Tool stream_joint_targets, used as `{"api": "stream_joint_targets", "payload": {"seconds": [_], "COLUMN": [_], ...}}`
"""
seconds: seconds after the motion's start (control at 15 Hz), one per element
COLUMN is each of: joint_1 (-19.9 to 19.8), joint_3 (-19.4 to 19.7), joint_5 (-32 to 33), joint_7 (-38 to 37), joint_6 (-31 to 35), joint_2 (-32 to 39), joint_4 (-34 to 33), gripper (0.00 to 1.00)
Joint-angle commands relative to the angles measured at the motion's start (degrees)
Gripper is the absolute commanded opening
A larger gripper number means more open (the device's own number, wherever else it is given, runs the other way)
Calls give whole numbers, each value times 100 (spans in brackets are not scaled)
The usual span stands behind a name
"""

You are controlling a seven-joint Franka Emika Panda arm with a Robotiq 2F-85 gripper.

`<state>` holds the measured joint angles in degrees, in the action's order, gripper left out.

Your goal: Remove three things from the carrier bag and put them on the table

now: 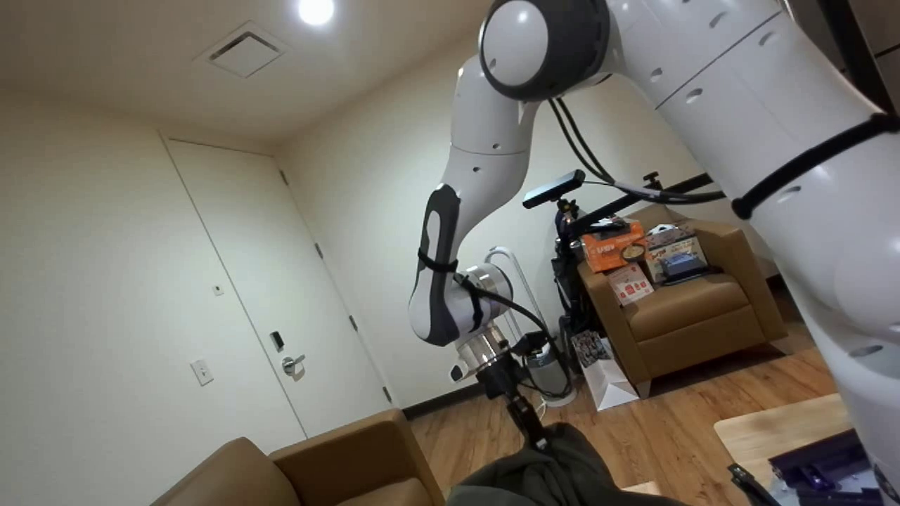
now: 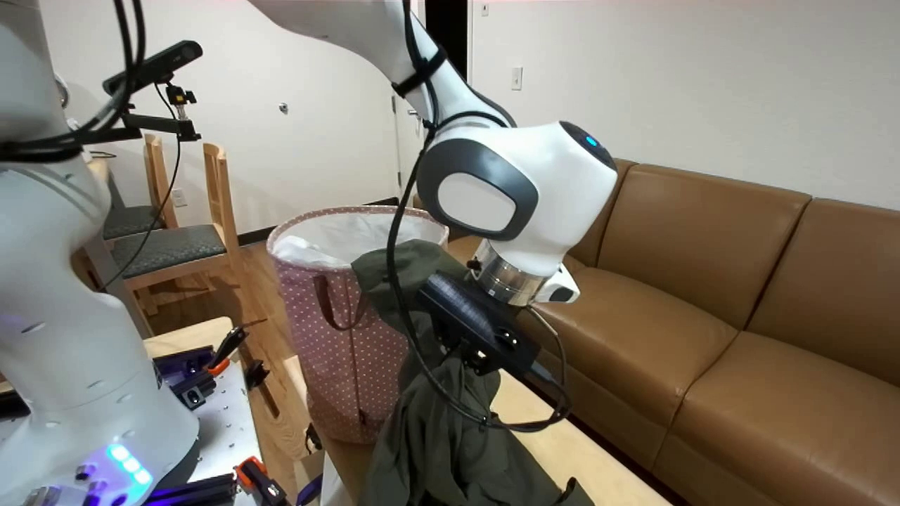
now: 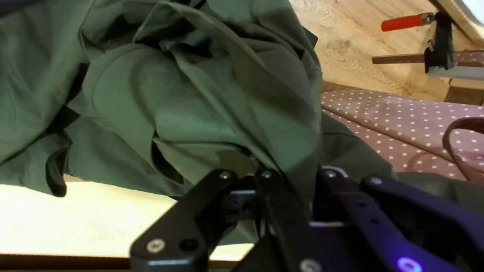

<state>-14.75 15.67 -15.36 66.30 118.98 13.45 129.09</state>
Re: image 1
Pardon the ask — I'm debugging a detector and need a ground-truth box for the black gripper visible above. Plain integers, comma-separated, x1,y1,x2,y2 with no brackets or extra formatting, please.
476,351,552,453

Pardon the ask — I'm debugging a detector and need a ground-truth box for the olive green cloth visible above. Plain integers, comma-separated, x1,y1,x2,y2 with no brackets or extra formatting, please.
444,420,686,506

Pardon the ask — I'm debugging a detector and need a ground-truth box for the white paper bag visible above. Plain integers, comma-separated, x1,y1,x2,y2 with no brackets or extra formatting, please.
568,327,645,416

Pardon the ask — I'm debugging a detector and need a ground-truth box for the white grey air purifier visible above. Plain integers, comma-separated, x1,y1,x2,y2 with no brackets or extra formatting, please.
481,245,579,410

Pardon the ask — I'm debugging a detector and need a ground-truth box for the red white box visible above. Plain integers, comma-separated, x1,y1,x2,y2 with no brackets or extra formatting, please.
604,261,659,309

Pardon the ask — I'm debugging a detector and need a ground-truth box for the brown leather sofa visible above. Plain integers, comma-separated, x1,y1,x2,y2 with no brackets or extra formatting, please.
150,409,451,506

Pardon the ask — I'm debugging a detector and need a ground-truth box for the orange box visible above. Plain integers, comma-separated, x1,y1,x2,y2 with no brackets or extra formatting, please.
579,223,649,280

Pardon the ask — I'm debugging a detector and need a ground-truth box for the brown armchair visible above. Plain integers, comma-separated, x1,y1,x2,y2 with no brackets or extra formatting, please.
573,207,794,399

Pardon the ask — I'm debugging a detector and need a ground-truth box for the grey printed box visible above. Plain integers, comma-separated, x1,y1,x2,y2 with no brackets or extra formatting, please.
642,235,710,287

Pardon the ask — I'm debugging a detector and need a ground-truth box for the black clamp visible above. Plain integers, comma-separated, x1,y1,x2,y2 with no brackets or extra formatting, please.
727,461,783,506

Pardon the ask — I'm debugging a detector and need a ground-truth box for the black purple base board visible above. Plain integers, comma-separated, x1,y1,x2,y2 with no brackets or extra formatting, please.
766,429,888,506

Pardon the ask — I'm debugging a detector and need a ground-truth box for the white door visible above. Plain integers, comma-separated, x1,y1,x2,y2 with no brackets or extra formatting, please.
161,136,396,443

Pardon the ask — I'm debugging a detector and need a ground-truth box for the round ceiling light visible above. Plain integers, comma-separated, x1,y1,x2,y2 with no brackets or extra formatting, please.
292,0,339,28

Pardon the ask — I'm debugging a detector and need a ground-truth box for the square ceiling vent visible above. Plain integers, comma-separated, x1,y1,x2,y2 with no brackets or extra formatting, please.
204,25,285,81

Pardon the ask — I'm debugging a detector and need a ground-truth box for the black stereo camera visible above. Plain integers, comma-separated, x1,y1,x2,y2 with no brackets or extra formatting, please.
521,166,592,211

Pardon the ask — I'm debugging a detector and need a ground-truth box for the silver door handle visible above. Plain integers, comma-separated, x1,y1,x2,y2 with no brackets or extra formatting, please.
279,351,310,382

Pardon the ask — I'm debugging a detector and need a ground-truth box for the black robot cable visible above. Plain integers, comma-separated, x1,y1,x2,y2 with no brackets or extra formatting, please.
447,93,728,402

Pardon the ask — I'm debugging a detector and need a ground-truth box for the white light switch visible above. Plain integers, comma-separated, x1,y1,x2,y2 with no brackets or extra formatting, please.
188,357,216,391

